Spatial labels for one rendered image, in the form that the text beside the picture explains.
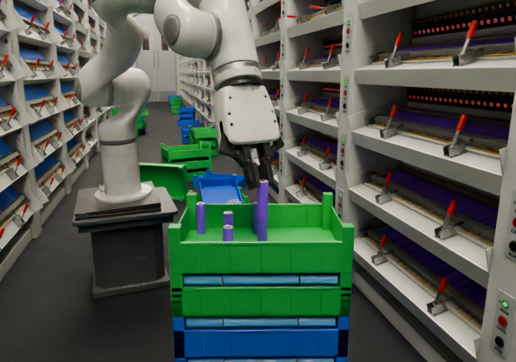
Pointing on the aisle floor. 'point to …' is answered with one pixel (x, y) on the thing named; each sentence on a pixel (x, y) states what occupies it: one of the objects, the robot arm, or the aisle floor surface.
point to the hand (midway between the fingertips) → (259, 175)
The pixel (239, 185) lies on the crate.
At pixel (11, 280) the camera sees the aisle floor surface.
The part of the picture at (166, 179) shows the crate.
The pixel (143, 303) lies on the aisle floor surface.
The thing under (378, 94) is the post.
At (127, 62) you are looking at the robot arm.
